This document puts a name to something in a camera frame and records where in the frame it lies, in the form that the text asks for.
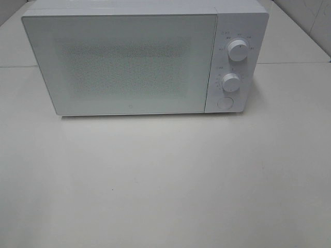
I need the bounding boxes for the round white door button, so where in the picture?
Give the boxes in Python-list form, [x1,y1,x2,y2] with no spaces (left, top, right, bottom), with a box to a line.
[217,97,234,110]

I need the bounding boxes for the white timer knob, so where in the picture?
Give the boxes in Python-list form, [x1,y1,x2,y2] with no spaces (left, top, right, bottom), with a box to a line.
[221,73,241,92]

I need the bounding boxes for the white microwave door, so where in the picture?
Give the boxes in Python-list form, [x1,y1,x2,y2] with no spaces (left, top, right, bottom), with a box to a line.
[22,14,217,116]

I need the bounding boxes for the white microwave oven body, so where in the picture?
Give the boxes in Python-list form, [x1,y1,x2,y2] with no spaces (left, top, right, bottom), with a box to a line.
[21,1,269,115]

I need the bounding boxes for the upper white power knob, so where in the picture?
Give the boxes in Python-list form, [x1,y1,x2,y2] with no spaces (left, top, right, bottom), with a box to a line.
[227,38,249,62]

